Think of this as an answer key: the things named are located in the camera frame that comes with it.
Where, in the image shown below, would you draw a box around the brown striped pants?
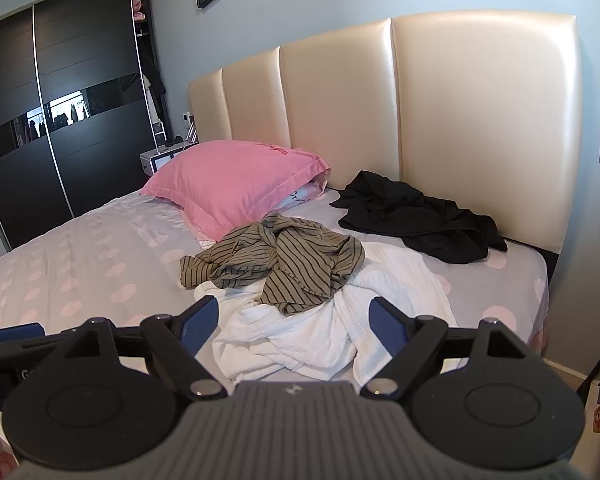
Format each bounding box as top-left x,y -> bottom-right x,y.
180,222 -> 281,292

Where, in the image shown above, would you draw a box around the white nightstand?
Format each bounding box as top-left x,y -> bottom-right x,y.
140,139 -> 197,177

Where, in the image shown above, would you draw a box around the white crumpled garment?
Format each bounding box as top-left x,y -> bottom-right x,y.
194,241 -> 458,384

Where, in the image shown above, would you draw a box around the bed with pink-dotted sheet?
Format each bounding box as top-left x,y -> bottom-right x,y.
0,187 -> 551,378

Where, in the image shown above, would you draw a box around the brown striped shirt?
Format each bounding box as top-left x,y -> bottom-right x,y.
252,214 -> 366,317

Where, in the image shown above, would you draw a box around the white patterned pillow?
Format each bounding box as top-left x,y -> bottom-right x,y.
275,182 -> 329,212

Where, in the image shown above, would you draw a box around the pink pillow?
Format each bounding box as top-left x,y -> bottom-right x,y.
140,140 -> 332,242

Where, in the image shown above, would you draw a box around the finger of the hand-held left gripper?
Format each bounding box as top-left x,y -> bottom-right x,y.
0,324 -> 81,362

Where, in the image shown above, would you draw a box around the cream padded headboard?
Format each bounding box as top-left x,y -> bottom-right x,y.
187,10 -> 584,257

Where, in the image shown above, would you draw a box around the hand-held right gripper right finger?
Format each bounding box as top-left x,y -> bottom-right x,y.
360,296 -> 528,403

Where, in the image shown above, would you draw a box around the black garment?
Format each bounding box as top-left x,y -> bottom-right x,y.
330,170 -> 509,265

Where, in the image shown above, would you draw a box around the dark sliding-door wardrobe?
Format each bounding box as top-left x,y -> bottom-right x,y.
0,0 -> 168,252

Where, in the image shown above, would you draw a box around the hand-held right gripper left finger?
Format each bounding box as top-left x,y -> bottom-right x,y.
62,295 -> 229,403

